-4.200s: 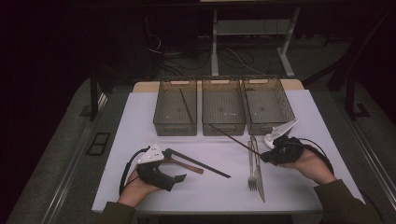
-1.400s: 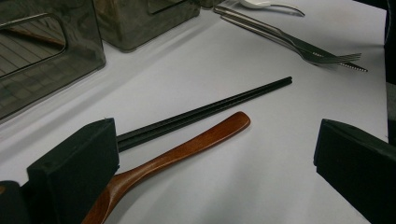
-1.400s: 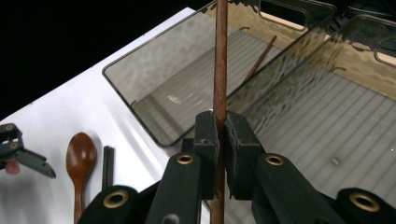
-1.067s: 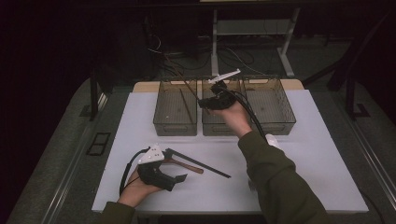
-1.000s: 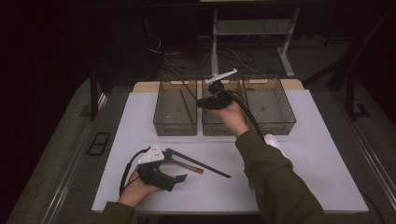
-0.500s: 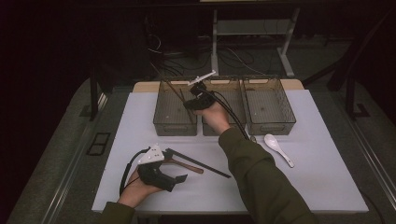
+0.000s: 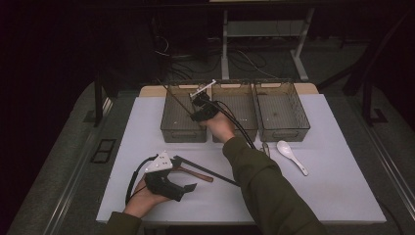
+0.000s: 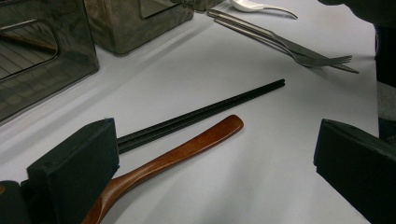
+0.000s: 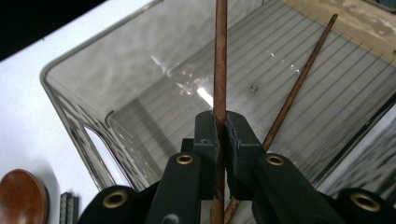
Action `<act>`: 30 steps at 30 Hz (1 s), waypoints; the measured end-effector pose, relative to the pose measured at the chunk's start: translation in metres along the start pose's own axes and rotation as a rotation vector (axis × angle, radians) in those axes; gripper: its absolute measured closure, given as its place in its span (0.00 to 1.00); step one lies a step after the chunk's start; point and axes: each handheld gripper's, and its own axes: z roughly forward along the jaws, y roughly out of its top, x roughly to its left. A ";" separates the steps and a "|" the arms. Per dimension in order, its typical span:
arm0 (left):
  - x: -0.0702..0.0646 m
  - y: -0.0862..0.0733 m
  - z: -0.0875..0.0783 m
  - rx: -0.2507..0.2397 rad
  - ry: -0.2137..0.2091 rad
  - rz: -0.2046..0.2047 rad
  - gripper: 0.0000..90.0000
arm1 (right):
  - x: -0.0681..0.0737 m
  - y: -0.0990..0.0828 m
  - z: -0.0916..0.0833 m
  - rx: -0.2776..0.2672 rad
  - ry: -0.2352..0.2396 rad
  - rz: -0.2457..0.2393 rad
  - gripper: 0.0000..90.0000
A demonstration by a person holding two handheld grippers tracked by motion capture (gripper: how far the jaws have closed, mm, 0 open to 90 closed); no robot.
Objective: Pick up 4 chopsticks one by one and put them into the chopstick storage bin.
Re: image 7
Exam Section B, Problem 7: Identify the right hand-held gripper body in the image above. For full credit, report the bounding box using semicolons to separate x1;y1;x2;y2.
189;78;220;116

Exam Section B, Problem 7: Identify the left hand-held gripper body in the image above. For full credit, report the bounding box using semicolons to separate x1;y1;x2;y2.
145;150;187;203

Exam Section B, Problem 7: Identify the smoky transparent plastic basket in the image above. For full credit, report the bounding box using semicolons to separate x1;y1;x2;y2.
254;79;311;143
160;81;208;144
210;81;258;144

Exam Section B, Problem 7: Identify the black chopstick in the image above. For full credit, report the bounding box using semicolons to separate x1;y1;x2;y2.
175;157;241;188
175;156;240;186

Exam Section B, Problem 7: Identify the brown wooden chopstick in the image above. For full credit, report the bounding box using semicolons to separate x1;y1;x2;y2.
156;77;194;118

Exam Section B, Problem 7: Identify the white ceramic spoon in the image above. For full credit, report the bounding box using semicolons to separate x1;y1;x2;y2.
276;140;309;177

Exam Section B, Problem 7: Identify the person's right hand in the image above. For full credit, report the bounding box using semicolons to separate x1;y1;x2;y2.
199;112;237;144

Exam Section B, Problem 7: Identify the black metal stand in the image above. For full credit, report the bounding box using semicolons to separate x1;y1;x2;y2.
361;77;390;127

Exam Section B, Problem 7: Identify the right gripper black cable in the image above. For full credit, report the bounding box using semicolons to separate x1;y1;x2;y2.
208;99;257;151

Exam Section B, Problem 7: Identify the floor cables bundle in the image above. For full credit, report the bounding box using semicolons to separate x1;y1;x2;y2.
153;32;285;81

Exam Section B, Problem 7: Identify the white metal desk frame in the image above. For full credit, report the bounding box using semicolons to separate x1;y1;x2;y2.
220;8;316;82

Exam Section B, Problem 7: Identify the black floor outlet frame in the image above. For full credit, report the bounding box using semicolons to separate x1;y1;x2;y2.
90;138;117;165

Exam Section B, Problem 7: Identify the metal floor rail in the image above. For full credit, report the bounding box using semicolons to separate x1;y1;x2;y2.
42;97;114;235
346;97;415;213

